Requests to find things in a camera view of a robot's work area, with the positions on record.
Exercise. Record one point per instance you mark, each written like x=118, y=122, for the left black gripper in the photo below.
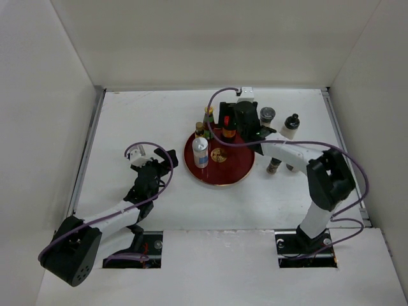
x=166, y=162

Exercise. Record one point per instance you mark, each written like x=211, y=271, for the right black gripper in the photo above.
x=227, y=108

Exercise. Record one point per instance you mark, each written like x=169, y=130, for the red lid sauce jar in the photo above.
x=229, y=129

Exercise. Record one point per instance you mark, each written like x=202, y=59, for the grey lid spice shaker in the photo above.
x=266, y=116

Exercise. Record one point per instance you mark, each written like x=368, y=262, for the tall silver lid jar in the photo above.
x=200, y=152

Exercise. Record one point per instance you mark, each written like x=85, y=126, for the small yellow label bottle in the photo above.
x=199, y=130

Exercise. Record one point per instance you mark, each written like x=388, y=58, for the green label sauce bottle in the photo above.
x=208, y=122

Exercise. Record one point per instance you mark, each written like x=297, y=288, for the silver lid pepper jar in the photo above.
x=291, y=168

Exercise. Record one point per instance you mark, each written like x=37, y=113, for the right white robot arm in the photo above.
x=328, y=176

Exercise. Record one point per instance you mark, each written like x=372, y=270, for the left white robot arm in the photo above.
x=113, y=235

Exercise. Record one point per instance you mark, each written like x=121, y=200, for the red round tray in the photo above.
x=226, y=165

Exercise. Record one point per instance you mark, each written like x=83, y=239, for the black cap small bottle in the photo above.
x=290, y=126

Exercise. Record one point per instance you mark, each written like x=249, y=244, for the small dark spice jar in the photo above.
x=273, y=166

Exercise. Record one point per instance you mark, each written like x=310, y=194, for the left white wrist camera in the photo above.
x=137, y=156

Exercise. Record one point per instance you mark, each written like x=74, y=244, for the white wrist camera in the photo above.
x=137, y=156
x=245, y=94

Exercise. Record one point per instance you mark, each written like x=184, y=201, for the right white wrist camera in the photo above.
x=245, y=94

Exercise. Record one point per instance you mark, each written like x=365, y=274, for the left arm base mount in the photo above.
x=143, y=248

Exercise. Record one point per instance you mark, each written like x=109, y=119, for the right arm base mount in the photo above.
x=292, y=255

